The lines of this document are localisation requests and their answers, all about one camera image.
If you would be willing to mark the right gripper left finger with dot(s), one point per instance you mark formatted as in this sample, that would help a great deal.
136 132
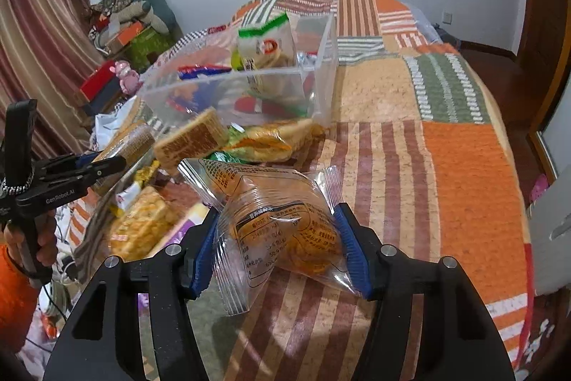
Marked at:
101 339

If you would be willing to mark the left hand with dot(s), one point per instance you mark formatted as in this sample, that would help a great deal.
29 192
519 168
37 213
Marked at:
46 226

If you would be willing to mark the pile of clothes and boxes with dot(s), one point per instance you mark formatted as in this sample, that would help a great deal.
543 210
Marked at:
134 31

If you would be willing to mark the square wafer cake pack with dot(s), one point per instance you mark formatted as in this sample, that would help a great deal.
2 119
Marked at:
199 138

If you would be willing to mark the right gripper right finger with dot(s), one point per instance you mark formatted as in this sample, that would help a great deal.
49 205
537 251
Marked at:
459 340

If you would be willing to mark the white plastic bag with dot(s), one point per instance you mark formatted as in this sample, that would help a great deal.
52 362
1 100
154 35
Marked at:
109 125

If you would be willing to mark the red snack packet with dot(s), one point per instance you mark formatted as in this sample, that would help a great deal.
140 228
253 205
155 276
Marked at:
284 105

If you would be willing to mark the orange crispy snack purple pack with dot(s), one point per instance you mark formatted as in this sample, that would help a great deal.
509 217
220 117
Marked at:
142 226

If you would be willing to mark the clear bag orange bread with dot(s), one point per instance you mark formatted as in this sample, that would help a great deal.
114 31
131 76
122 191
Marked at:
269 218

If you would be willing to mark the yellow orange cake pack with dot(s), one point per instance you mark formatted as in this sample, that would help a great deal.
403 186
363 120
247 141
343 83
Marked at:
271 142

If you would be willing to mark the clear plastic storage bin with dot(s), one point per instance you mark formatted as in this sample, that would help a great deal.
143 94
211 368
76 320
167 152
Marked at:
315 42

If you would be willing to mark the green top rice cracker bag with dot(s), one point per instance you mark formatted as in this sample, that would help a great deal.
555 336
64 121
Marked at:
268 46

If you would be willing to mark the pink plush toy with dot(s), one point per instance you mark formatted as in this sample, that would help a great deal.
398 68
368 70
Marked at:
129 79

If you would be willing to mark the brown wooden door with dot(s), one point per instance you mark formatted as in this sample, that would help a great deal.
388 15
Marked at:
522 82

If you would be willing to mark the blue biscuit snack bag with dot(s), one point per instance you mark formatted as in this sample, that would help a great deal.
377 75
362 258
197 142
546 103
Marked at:
196 96

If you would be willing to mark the long brown biscuit roll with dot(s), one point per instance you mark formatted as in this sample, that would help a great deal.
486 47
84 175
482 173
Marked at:
131 144

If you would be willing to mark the patchwork striped bed quilt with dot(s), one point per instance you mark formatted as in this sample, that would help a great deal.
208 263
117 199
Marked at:
425 162

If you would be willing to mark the orange sleeve forearm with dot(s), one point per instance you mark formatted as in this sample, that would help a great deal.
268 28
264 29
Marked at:
18 302

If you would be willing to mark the striped red curtain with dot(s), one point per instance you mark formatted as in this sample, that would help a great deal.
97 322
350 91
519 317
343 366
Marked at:
46 55

